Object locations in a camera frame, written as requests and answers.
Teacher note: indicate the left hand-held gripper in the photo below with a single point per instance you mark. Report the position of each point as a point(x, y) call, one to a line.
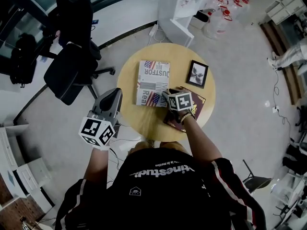
point(96, 133)

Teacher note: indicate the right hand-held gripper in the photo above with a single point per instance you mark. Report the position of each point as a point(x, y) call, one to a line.
point(181, 102)

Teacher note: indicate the white printed book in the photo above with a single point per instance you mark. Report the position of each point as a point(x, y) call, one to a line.
point(152, 80)

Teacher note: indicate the dark red book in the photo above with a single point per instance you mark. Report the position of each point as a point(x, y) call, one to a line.
point(199, 104)

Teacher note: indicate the person's right forearm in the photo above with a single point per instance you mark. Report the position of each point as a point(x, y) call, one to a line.
point(201, 140)

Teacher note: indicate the person's left forearm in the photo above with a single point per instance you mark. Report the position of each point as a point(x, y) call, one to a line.
point(97, 169)

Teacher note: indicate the round wooden side table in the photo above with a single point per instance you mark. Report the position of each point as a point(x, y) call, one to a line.
point(128, 85)

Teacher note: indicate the white wristband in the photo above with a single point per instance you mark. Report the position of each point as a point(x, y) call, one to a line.
point(102, 148)

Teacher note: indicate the black office chair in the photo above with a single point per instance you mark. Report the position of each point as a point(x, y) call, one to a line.
point(69, 73)

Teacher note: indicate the person's legs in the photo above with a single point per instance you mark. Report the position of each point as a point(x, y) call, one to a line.
point(168, 145)

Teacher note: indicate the white power strip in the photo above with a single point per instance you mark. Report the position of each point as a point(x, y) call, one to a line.
point(153, 30)

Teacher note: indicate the white water dispenser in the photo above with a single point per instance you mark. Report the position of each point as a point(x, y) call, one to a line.
point(177, 13)

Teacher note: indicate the white trash bin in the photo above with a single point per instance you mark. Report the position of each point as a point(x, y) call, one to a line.
point(202, 18)

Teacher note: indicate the clear jug with red cap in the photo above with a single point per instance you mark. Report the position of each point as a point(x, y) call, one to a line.
point(217, 25)
point(245, 6)
point(218, 2)
point(235, 7)

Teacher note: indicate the black backpack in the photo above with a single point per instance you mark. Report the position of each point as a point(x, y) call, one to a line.
point(22, 61)

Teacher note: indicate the person's torso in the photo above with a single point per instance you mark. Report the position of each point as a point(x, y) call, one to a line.
point(163, 195)

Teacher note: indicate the white low cabinet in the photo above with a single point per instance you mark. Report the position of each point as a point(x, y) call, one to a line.
point(26, 171)

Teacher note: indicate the white floor socket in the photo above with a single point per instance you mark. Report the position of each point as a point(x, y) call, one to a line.
point(276, 109)

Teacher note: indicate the wooden step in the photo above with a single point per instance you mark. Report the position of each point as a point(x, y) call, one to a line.
point(285, 63)

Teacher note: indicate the black chair with patterned cushion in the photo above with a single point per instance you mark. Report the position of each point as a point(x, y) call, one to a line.
point(259, 182)

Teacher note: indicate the white locker cabinet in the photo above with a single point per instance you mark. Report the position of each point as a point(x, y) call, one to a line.
point(287, 6)

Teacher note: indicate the black picture frame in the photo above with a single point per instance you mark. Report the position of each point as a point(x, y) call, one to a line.
point(197, 73)

